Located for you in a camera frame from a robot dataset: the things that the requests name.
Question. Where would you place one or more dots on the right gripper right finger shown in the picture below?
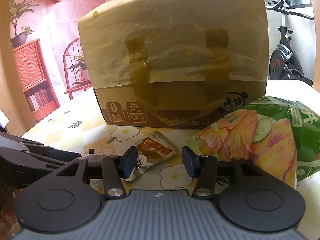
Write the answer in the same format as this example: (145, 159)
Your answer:
(208, 170)

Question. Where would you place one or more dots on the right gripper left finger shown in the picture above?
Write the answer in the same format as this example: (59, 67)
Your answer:
(74, 179)

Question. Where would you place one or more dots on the green vegetable chip bag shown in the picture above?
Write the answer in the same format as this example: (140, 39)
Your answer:
(279, 136)

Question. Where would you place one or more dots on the clear cracker packet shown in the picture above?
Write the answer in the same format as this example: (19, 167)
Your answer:
(94, 170)

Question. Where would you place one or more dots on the small brown foil snack packet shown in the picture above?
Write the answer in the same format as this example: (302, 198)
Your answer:
(152, 149)

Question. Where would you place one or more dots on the pink printed backdrop curtain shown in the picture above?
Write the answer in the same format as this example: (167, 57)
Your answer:
(45, 38)

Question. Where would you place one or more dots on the brown cardboard box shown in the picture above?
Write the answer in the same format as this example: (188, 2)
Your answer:
(175, 63)

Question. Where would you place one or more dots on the black exercise bike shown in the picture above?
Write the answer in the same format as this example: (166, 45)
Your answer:
(284, 63)

